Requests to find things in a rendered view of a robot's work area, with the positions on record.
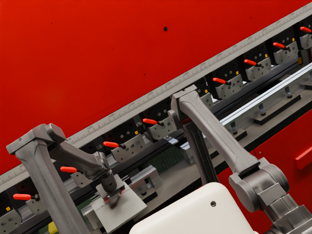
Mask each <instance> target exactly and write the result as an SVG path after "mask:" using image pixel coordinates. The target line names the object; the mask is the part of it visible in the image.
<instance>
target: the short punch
mask: <svg viewBox="0 0 312 234"><path fill-rule="evenodd" d="M89 184H90V186H91V188H92V190H93V191H94V193H95V195H96V196H97V195H99V192H98V191H97V189H96V186H97V185H99V184H101V182H100V180H99V178H98V179H96V180H94V181H93V182H91V183H89Z"/></svg>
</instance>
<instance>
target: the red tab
mask: <svg viewBox="0 0 312 234"><path fill-rule="evenodd" d="M295 161H296V164H297V168H298V169H299V170H301V169H303V168H304V167H305V166H306V165H308V164H309V163H310V162H312V147H311V148H309V149H308V150H307V151H305V152H304V153H303V154H301V155H300V156H298V157H297V158H296V159H295Z"/></svg>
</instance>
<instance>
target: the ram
mask: <svg viewBox="0 0 312 234"><path fill-rule="evenodd" d="M311 2H312V0H0V175H2V174H4V173H6V172H8V171H10V170H12V169H13V168H15V167H17V166H19V165H20V164H22V162H21V161H20V160H19V159H18V158H17V157H16V155H10V154H9V153H8V151H7V149H6V146H7V145H9V144H11V143H12V142H14V141H15V140H17V139H19V138H20V137H22V136H23V135H25V134H26V133H28V132H29V131H30V130H32V129H33V128H35V127H37V126H39V125H40V124H46V125H49V124H50V123H52V124H54V125H56V126H58V127H59V128H61V129H62V131H63V133H64V135H65V137H66V139H67V138H69V137H71V136H72V135H74V134H76V133H78V132H80V131H81V130H83V129H85V128H87V127H88V126H90V125H92V124H94V123H95V122H97V121H99V120H101V119H103V118H104V117H106V116H108V115H110V114H111V113H113V112H115V111H117V110H119V109H121V108H123V107H124V106H126V105H128V104H130V103H131V102H133V101H135V100H137V99H139V98H140V97H142V96H144V95H146V94H147V93H149V92H151V91H153V90H155V89H156V88H158V87H160V86H162V85H164V84H165V83H167V82H169V81H171V80H173V79H175V78H176V77H178V76H180V75H182V74H183V73H185V72H187V71H189V70H191V69H192V68H194V67H196V66H198V65H199V64H201V63H203V62H205V61H207V60H208V59H210V58H212V57H214V56H215V55H217V54H219V53H221V52H223V51H224V50H226V49H228V48H230V47H232V46H234V45H235V44H237V43H239V42H241V41H242V40H244V39H246V38H248V37H250V36H251V35H253V34H255V33H257V32H258V31H260V30H262V29H264V28H266V27H267V26H269V25H271V24H273V23H275V22H276V21H278V20H280V19H282V18H283V17H285V16H287V15H289V14H291V13H293V12H295V11H296V10H298V9H300V8H302V7H303V6H305V5H307V4H309V3H311ZM311 14H312V8H311V9H310V10H308V11H306V12H304V13H302V14H301V15H299V16H297V17H296V18H294V19H292V20H290V21H289V22H287V23H285V24H283V25H281V26H279V27H278V28H276V29H274V30H272V31H271V32H269V33H267V34H265V35H264V36H262V37H260V38H258V39H257V40H255V41H253V42H251V43H250V44H248V45H246V46H244V47H243V48H241V49H239V50H237V51H235V52H234V53H232V54H230V55H228V56H226V57H225V58H223V59H221V60H220V61H218V62H216V63H214V64H212V65H211V66H209V67H207V68H206V69H204V70H202V71H200V72H198V73H197V74H195V75H193V76H191V77H189V78H188V79H186V80H184V81H182V82H181V83H179V84H177V85H175V86H174V87H172V88H170V89H168V90H167V91H165V92H163V93H161V94H160V95H158V96H156V97H154V98H153V99H151V100H149V101H147V102H146V103H144V104H142V105H140V106H138V107H136V108H135V109H133V110H131V111H129V112H128V113H126V114H124V115H122V116H121V117H119V118H117V119H115V120H114V121H112V122H110V123H108V124H107V125H105V126H103V127H101V128H100V129H98V130H96V131H94V132H93V133H91V134H89V135H87V136H85V137H84V138H82V139H80V140H78V141H77V142H75V143H73V144H71V145H72V146H74V147H76V148H79V147H81V146H83V145H85V144H86V143H88V142H90V141H91V140H93V139H95V138H97V137H98V136H100V135H102V134H104V133H106V132H107V131H109V130H111V129H113V128H114V127H116V126H118V125H119V124H121V123H123V122H125V121H126V120H128V119H130V118H132V117H133V116H135V115H137V114H138V113H140V112H142V111H144V110H145V109H147V108H149V107H151V106H153V105H154V104H156V103H158V102H160V101H161V100H163V99H165V98H166V97H168V96H170V95H172V94H173V93H175V92H177V91H179V90H180V89H182V88H184V87H185V86H187V85H189V84H191V83H192V82H194V81H196V80H198V79H200V78H201V77H203V76H205V75H207V74H208V73H210V72H212V71H213V70H215V69H217V68H219V67H220V66H222V65H224V64H226V63H227V62H229V61H231V60H232V59H234V58H236V57H238V56H240V55H241V54H243V53H245V52H247V51H248V50H250V49H252V48H254V47H255V46H257V45H259V44H260V43H262V42H264V41H266V40H267V39H269V38H271V37H272V36H274V35H276V34H278V33H280V32H281V31H283V30H285V29H287V28H288V27H290V26H292V25H294V24H295V23H297V22H299V21H301V20H302V19H304V18H306V17H307V16H309V15H311Z"/></svg>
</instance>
